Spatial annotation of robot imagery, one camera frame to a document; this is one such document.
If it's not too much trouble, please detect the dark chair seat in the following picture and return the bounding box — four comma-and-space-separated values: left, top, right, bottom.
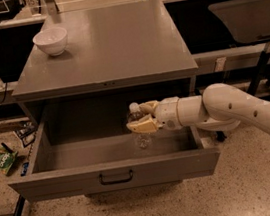
208, 0, 270, 45

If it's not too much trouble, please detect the clear plastic water bottle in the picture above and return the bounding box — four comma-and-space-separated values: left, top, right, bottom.
127, 102, 152, 149

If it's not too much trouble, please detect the grey open top drawer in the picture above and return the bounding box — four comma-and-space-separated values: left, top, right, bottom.
9, 85, 220, 202

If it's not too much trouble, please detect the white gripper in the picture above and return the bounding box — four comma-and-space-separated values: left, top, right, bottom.
126, 97, 181, 134

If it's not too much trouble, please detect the grey metal cabinet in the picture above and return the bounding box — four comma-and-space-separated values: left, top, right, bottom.
13, 0, 198, 127

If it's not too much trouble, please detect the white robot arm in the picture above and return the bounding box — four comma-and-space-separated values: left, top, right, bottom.
126, 83, 270, 135

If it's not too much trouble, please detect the green snack packet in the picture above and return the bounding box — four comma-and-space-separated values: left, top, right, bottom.
0, 148, 18, 176

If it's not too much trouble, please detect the black drawer handle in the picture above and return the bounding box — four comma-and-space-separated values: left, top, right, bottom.
99, 169, 134, 186

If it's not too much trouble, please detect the white ceramic bowl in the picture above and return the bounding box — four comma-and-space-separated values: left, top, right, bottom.
33, 27, 68, 56

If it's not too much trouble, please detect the dark crumpled wrapper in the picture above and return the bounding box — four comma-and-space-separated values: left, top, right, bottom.
14, 121, 36, 148

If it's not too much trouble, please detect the black marker pen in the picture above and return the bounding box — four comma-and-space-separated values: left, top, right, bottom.
1, 142, 13, 154

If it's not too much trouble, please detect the small blue packet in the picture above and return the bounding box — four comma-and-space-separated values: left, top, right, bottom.
20, 162, 29, 177

